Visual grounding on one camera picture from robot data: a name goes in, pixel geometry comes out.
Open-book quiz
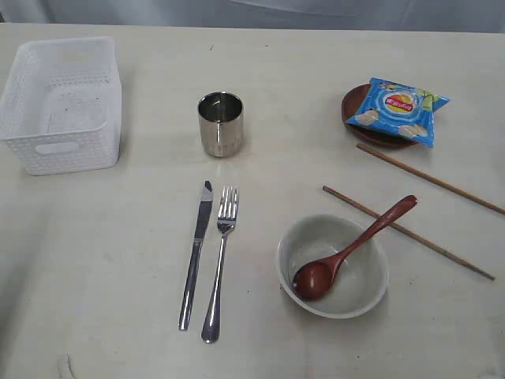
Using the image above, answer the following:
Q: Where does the brown wooden spoon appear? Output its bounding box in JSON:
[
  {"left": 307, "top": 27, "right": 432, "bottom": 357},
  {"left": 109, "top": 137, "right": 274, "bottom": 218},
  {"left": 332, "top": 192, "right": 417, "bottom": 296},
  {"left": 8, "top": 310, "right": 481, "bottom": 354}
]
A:
[{"left": 292, "top": 195, "right": 417, "bottom": 300}]

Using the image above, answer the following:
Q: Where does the brown wooden chopstick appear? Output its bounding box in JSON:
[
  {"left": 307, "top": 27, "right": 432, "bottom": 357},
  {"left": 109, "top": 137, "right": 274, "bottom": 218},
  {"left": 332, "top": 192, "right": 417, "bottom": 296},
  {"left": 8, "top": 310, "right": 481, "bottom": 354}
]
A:
[
  {"left": 322, "top": 186, "right": 496, "bottom": 281},
  {"left": 356, "top": 143, "right": 504, "bottom": 215}
]

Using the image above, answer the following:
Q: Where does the brown wooden plate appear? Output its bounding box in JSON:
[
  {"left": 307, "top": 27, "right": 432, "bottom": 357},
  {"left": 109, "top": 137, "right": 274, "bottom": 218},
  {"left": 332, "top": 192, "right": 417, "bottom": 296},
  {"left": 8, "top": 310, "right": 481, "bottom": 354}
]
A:
[{"left": 341, "top": 84, "right": 416, "bottom": 149}]

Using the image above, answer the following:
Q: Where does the white perforated plastic basket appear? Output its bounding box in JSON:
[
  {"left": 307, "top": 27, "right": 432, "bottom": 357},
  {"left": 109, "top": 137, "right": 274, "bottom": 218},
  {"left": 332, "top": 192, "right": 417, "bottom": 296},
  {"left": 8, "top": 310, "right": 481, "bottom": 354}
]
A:
[{"left": 1, "top": 36, "right": 122, "bottom": 176}]

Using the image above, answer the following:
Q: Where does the silver table knife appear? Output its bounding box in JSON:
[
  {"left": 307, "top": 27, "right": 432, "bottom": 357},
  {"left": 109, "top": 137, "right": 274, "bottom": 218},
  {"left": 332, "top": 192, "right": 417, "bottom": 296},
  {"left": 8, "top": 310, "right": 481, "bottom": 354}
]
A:
[{"left": 178, "top": 180, "right": 213, "bottom": 331}]

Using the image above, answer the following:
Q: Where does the speckled white ceramic bowl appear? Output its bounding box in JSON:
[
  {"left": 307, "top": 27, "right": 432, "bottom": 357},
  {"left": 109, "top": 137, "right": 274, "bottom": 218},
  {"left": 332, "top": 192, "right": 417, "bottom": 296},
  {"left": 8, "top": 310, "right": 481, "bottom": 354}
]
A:
[{"left": 275, "top": 214, "right": 389, "bottom": 319}]

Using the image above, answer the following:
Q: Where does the silver metal fork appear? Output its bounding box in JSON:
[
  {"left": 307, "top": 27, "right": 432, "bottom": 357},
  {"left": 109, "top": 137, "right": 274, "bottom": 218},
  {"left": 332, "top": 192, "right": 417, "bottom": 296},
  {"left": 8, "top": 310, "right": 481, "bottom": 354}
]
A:
[{"left": 200, "top": 186, "right": 239, "bottom": 343}]

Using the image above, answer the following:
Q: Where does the blue Lay's chips bag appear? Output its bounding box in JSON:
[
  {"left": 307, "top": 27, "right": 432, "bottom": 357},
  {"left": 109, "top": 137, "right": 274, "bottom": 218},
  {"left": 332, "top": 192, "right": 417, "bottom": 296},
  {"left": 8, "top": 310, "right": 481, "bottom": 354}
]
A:
[{"left": 346, "top": 77, "right": 450, "bottom": 148}]

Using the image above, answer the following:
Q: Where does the silver metal cup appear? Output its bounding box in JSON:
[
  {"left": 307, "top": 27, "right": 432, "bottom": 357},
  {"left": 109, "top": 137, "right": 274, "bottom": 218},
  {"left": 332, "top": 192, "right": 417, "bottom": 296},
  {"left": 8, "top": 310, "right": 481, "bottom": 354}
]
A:
[{"left": 197, "top": 92, "right": 244, "bottom": 158}]

